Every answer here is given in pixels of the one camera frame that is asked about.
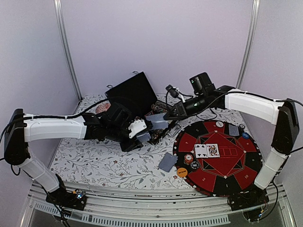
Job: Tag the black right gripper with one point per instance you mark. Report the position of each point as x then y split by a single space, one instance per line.
181 111

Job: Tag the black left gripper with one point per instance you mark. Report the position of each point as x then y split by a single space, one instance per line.
132 145

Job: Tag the white dealer button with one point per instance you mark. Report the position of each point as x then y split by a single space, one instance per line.
219 124

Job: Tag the clubs face-up playing card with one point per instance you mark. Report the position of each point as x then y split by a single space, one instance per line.
200 151

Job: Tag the grey card deck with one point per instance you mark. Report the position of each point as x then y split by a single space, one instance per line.
167 162

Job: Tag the red 5 poker chip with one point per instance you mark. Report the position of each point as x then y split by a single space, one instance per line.
188 159

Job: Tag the queen face-up playing card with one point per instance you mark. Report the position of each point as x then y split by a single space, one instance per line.
212 150

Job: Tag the black 100 poker chips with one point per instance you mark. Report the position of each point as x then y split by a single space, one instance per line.
194 165

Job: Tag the dealt face-down card pair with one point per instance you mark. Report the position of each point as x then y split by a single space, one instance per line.
234 130

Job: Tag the orange big blind button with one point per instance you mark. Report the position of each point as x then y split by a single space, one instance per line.
182 172

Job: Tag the blue small blind button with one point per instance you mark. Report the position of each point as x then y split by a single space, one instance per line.
245 135

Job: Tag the single face-down blue card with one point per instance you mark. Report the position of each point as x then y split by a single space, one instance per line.
157 121

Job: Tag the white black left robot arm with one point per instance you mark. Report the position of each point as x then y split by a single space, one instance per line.
115 124

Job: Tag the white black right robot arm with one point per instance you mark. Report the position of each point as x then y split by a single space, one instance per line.
273 124

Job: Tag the red white patterned bowl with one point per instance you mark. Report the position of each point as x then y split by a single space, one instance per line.
102 107

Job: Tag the open black poker chip case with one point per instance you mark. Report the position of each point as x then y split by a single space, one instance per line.
137 95

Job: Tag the round red black poker mat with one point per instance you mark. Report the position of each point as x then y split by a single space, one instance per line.
233 172

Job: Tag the small dark chip near dealer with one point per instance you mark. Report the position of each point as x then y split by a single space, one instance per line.
241 127

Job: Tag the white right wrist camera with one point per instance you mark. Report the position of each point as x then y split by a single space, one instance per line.
175 93

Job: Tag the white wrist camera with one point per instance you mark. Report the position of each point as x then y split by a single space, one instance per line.
175 93
136 127

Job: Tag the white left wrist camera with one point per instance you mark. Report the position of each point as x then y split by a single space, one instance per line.
136 127

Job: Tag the right aluminium frame post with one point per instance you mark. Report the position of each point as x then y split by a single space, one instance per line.
249 42

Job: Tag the aluminium frame post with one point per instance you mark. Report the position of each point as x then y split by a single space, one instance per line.
249 42
66 48

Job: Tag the left aluminium frame post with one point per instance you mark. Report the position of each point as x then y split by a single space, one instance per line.
66 48

